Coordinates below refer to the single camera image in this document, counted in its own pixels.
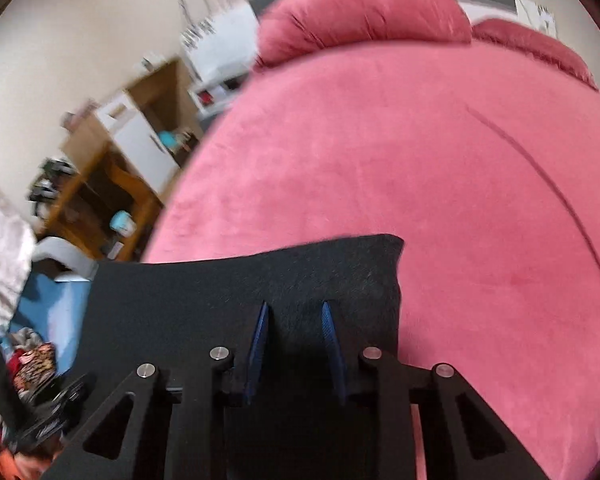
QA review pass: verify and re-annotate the blue storage box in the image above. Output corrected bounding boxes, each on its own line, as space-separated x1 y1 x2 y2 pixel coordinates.
8 272 92 374

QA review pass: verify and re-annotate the grey chair back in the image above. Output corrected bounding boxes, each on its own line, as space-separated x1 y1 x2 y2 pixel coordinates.
31 236 98 280

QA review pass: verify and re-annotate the wooden cabinet with white door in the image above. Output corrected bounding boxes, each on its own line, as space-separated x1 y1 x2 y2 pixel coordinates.
60 58 204 202

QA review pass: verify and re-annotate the flat red pillow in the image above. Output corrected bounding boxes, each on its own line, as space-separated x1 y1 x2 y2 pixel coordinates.
471 18 600 92

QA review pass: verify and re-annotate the pink velvet bed cover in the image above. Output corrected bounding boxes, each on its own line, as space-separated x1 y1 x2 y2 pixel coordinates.
145 42 600 479

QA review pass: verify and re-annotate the white bedside nightstand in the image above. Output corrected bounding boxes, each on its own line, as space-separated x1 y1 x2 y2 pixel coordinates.
181 2 259 119

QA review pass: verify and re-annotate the grey and white headboard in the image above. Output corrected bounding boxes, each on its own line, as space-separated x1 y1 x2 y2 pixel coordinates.
457 0 557 38

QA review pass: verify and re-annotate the black knit sweater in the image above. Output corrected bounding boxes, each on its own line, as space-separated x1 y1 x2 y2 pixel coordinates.
70 235 403 479

